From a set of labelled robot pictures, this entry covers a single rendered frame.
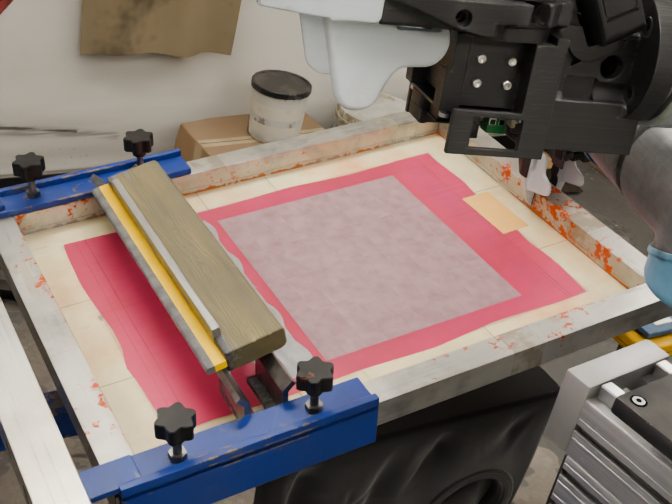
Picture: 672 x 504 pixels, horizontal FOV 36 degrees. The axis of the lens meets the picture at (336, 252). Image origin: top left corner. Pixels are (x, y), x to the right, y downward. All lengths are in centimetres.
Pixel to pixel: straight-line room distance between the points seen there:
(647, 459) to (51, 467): 58
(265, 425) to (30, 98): 241
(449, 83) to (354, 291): 90
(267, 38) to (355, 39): 316
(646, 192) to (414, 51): 23
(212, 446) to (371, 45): 70
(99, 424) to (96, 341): 18
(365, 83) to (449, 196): 112
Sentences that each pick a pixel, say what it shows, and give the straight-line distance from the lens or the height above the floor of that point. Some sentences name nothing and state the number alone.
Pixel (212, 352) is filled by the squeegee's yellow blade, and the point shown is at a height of 111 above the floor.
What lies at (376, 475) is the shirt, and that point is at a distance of 141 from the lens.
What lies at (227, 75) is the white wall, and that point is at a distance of 363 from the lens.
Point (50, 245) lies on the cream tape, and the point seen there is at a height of 101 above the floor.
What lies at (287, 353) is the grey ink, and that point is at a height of 105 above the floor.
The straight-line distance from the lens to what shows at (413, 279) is 142.
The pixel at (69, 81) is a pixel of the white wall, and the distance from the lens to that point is 344.
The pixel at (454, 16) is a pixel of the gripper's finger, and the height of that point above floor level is 168.
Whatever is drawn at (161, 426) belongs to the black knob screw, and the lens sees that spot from 106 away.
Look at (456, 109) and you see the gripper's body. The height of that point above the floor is 163.
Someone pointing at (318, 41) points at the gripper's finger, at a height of 164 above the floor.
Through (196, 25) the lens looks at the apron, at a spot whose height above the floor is 65.
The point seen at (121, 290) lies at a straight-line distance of 140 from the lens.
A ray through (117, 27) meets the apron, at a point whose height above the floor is 64.
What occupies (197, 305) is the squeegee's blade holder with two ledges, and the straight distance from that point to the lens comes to 119.
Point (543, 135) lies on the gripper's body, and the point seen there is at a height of 162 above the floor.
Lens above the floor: 182
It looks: 31 degrees down
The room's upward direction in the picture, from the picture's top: 12 degrees clockwise
